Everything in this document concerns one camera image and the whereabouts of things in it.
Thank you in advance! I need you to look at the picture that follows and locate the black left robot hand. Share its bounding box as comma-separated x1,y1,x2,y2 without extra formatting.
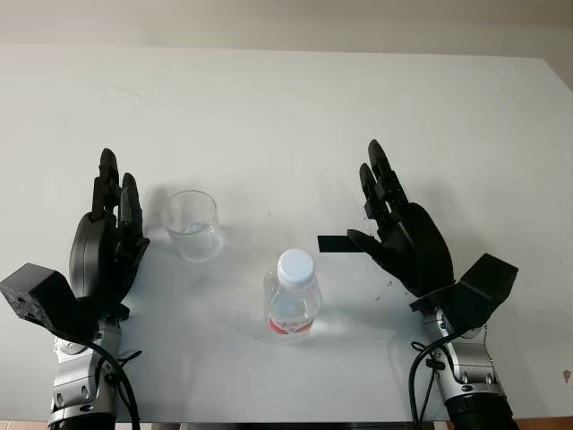
67,148,151,317

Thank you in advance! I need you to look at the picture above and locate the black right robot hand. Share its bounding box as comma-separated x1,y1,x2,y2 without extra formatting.
346,139,456,299

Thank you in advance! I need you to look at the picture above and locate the clear water bottle white cap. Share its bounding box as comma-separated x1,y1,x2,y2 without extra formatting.
262,248,324,346

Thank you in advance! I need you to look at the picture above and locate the clear glass cup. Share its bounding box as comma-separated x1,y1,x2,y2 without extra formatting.
166,189,224,263

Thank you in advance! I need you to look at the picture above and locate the black tape strip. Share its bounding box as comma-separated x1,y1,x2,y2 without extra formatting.
317,234,355,255

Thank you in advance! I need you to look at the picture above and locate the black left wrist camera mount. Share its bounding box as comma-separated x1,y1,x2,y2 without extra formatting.
0,262,98,338

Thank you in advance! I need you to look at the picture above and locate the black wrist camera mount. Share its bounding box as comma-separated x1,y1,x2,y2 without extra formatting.
409,253,520,336
0,262,98,338

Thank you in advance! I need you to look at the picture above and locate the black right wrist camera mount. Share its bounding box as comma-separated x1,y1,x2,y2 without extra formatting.
409,253,520,336

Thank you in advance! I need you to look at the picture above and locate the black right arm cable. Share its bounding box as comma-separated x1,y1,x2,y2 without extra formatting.
408,340,449,430

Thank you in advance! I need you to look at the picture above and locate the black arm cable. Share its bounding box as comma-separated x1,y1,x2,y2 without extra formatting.
408,340,449,430
87,331,143,430

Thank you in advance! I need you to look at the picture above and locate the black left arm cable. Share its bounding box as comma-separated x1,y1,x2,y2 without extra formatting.
87,331,143,430

